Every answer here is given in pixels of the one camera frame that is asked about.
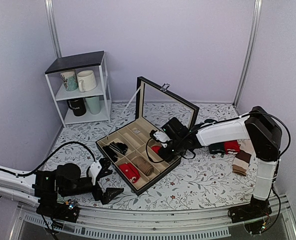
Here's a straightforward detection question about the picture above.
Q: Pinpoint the rolled black sock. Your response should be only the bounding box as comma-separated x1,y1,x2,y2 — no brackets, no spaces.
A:
103,141,128,163

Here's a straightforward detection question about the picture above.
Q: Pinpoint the red and beige sock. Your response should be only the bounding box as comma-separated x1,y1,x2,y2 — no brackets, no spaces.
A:
151,145,161,154

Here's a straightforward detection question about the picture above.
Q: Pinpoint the cream and brown sock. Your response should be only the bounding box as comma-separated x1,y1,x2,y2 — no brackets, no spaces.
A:
232,140,255,176

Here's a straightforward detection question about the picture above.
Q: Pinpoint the dark green sock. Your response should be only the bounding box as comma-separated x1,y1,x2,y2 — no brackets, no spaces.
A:
208,142,226,155

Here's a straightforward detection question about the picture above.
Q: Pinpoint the light green tumbler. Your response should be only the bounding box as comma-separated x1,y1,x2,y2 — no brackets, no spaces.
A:
85,96,101,115

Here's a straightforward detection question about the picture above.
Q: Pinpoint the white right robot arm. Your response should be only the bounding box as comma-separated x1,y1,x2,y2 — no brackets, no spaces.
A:
150,106,282,223

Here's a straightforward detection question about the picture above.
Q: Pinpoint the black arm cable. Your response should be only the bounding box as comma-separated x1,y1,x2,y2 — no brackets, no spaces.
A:
146,112,292,226
0,141,97,178

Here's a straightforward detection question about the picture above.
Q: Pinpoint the black mug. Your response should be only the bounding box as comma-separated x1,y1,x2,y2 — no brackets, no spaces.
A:
66,98,86,117

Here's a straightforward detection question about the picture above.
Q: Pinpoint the red sock with white band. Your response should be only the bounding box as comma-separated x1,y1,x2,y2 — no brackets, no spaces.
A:
224,140,240,155

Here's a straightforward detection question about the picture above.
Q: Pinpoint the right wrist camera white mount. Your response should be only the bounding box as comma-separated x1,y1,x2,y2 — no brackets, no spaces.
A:
155,131,171,148

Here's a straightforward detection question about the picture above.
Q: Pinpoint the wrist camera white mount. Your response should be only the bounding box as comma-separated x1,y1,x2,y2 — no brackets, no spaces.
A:
155,131,171,148
87,161,102,186

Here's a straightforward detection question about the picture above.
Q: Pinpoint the black compartment storage box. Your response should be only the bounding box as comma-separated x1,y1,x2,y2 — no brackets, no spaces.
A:
96,76,199,196

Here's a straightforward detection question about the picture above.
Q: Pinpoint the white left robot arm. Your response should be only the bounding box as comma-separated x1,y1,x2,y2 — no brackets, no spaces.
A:
0,158,124,223

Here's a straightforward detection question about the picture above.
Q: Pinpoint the left metal corner post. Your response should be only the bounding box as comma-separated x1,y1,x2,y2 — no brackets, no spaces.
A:
44,0,62,58

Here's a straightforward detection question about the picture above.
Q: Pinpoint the white mug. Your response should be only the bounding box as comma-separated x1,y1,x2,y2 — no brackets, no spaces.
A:
77,70,97,93

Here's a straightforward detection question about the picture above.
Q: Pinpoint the metal corner post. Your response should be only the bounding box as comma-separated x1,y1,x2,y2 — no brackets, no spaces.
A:
233,0,263,108
44,0,62,58

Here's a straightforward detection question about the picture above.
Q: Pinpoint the white shelf with black top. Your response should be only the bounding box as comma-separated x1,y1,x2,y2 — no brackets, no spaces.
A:
45,50,112,127

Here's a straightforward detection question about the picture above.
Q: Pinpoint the rolled brown sock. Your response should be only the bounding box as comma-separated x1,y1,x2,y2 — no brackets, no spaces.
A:
132,156,154,176

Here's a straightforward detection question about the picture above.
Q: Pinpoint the aluminium front frame rail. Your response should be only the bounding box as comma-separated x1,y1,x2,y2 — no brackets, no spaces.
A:
10,195,296,240

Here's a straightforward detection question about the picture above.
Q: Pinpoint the teal patterned mug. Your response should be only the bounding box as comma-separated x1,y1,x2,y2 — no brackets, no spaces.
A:
60,70,78,92

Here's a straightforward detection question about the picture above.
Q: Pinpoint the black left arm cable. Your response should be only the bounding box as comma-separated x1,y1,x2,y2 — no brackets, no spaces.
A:
0,141,97,178

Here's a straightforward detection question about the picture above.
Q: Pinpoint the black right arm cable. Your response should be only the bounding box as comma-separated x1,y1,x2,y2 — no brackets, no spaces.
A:
146,112,292,226

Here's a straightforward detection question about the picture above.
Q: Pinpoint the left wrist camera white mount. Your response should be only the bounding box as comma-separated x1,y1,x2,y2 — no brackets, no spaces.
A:
87,161,102,186

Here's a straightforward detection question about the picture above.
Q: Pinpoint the rolled red sock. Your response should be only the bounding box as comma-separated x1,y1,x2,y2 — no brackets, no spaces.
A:
119,163,140,183

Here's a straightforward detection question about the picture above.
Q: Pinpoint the right metal corner post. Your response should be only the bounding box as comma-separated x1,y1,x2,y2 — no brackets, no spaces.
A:
233,0,263,108

